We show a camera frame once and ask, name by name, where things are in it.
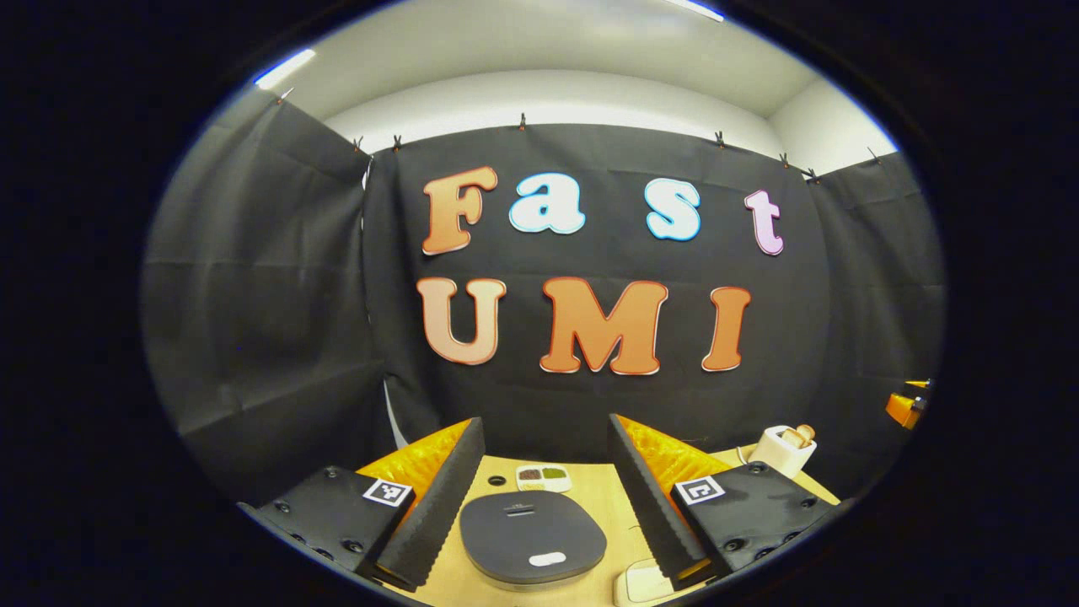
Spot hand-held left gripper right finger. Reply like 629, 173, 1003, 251
607, 413, 844, 591

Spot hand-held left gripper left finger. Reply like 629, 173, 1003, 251
239, 417, 486, 591

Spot dark grey rice cooker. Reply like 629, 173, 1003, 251
459, 492, 608, 591

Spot cream rectangular container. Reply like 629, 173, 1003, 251
613, 558, 679, 607

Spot white divided seasoning dish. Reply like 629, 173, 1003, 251
515, 465, 572, 494

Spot white toaster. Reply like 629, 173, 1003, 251
746, 424, 817, 479

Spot black backdrop cloth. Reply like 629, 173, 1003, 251
142, 89, 947, 507

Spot row of small backdrop clips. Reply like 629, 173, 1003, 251
274, 84, 882, 182

